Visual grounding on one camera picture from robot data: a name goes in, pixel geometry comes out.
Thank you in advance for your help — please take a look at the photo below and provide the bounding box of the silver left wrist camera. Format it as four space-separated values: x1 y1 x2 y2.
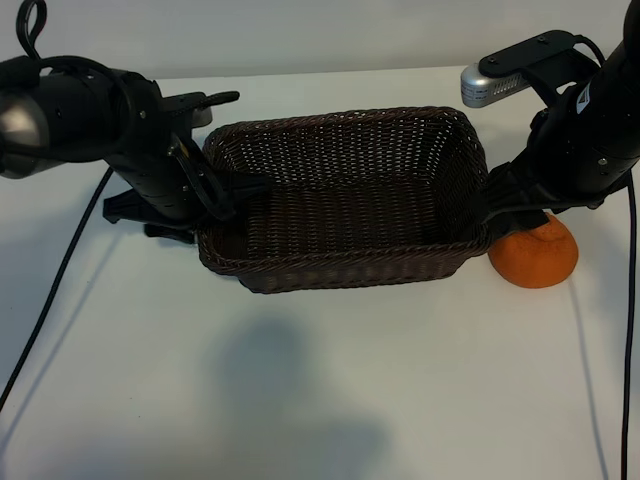
158 91 215 130

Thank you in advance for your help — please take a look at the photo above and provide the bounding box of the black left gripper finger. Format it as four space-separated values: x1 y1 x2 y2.
226 173 276 202

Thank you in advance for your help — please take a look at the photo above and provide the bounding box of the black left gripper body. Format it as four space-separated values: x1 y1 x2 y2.
101 133 237 246

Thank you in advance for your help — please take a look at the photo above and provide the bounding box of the black right camera cable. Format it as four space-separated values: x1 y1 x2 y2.
571 34 609 65

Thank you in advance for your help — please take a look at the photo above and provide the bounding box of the black left camera cable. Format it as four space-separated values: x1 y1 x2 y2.
198 90 242 109

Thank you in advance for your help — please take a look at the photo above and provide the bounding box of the black camera cable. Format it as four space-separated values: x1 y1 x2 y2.
571 34 609 65
198 90 242 109

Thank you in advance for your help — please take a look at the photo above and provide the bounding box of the orange fruit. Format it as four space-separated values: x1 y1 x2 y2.
487 211 580 290

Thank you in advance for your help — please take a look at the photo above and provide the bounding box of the thin black looped cable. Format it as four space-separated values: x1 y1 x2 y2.
16 0 49 62

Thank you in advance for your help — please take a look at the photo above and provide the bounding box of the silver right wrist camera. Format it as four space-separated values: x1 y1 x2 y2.
459 30 602 109

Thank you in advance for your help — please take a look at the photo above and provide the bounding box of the dark brown wicker basket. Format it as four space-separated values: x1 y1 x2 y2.
196 105 491 297

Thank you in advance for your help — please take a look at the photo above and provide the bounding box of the black left gripper wire bundle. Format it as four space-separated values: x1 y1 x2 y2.
171 143 237 222

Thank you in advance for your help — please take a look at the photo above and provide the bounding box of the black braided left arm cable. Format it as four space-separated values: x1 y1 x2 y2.
0 166 114 409

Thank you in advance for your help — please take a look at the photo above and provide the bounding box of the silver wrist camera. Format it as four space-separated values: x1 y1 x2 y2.
459 30 602 109
158 91 215 130

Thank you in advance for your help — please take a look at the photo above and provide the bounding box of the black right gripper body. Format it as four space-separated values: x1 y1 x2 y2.
518 81 640 212

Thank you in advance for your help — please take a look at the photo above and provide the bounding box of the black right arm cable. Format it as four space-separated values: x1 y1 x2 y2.
620 172 640 480

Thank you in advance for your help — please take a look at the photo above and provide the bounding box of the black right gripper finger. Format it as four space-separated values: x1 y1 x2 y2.
491 208 549 247
486 156 545 211

